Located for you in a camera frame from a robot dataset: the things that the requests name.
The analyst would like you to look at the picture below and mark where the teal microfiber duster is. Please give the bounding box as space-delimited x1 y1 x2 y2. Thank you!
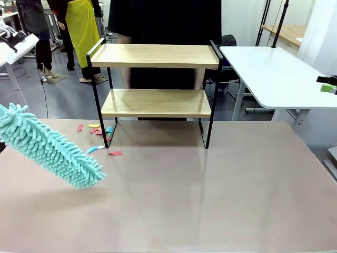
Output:
0 103 108 191

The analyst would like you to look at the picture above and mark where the two-tier wood metal shelf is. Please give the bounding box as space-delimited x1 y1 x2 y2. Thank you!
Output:
86 38 224 150

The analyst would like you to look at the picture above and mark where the large white table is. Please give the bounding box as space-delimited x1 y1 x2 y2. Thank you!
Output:
219 46 337 130

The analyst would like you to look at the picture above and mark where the wooden desk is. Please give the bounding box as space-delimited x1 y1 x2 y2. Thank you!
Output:
260 24 308 47

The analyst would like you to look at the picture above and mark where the black tripod stand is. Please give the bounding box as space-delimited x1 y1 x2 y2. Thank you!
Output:
255 0 272 47
271 0 290 48

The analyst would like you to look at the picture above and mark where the black office chair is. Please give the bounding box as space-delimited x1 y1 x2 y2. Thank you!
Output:
207 34 241 92

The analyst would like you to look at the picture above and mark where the person in black shirt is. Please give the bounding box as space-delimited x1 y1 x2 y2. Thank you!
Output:
107 0 222 122

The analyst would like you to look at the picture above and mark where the person in yellow apron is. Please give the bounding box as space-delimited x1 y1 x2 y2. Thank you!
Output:
47 0 104 85

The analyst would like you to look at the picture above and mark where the grey floor mat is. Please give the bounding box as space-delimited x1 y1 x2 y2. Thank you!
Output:
43 74 68 85

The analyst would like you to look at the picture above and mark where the person in grey top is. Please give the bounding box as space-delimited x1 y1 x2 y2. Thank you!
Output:
15 0 59 80

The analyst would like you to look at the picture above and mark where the small white table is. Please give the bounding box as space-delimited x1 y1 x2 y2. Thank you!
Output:
0 62 34 120

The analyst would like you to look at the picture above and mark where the grey metal rail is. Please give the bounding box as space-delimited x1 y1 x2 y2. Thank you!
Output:
323 159 337 183

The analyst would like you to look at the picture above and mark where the black floor cable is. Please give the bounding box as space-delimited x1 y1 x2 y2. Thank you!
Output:
38 63 49 119

